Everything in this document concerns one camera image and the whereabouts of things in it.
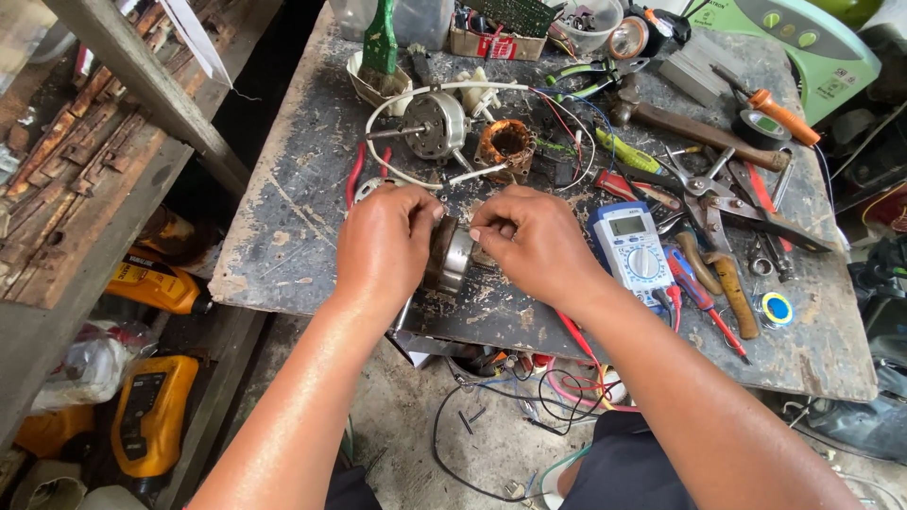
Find person's right hand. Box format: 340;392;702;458
469;185;612;316

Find person's left hand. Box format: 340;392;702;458
332;185;446;313

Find rusty metal motor rotor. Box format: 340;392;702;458
423;214;498;296

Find silver fan motor with shaft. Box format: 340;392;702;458
366;91;473;162

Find copper wound stator core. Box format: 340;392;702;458
475;118;538;185

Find white plastic motor part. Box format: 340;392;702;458
452;67;503;123

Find white paper cup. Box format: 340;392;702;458
346;50;414;116

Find cardboard box of parts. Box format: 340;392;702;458
449;0;561;62

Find clear plastic container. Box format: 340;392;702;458
329;0;456;51

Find red utility cutter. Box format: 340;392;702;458
593;168;683;213

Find red multimeter probe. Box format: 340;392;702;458
554;310;612;398

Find yellow green screwdriver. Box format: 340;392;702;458
593;127;664;176

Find blue white digital multimeter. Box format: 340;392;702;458
587;201;678;310

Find clear plastic tub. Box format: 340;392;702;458
546;0;625;56

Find black headlamp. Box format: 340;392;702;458
607;3;693;61

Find yellow oil bottle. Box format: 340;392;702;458
111;354;201;497
105;246;214;317

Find red blue screwdriver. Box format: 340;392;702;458
663;245;753;366

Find grey metal block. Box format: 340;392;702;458
657;34;739;108

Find metal tin snips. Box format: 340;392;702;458
615;145;839;255

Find person's black shorts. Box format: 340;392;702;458
325;409;701;510

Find wooden shelf with scrap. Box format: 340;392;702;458
0;0;284;454

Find black electrical tape roll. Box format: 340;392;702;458
730;109;793;152

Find white plastic bag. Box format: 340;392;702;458
30;319;158;415

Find blue yellow solder spool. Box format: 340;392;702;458
754;291;796;331

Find light green fan base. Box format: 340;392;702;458
689;0;882;128

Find red handle pliers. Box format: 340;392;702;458
344;141;394;211

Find green handle brush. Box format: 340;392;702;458
357;0;413;97

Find green handle pliers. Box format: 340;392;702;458
543;57;650;102

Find pink cable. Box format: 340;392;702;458
544;356;640;414

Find black cable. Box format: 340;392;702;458
431;368;625;505

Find wooden handle hammer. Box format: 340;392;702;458
610;74;792;174

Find wooden handle tool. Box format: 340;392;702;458
710;253;761;341

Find orange handle soldering iron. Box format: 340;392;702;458
710;63;822;148

